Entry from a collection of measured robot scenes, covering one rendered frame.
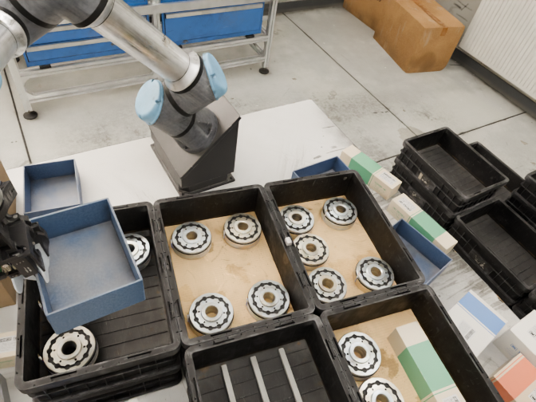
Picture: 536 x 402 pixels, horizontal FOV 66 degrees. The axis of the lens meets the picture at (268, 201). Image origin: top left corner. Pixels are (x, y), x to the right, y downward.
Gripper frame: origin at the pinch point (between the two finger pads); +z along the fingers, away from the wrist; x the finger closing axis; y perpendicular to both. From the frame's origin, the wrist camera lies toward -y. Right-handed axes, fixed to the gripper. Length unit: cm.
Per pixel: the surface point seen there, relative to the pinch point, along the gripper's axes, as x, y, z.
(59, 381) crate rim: -5.2, 11.9, 18.7
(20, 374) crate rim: -11.0, 7.8, 17.6
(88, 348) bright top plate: -0.5, 4.7, 26.1
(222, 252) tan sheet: 35.2, -8.1, 33.4
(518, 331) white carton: 98, 44, 45
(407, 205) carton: 102, -5, 48
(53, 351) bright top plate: -7.0, 2.6, 25.0
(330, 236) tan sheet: 66, -1, 37
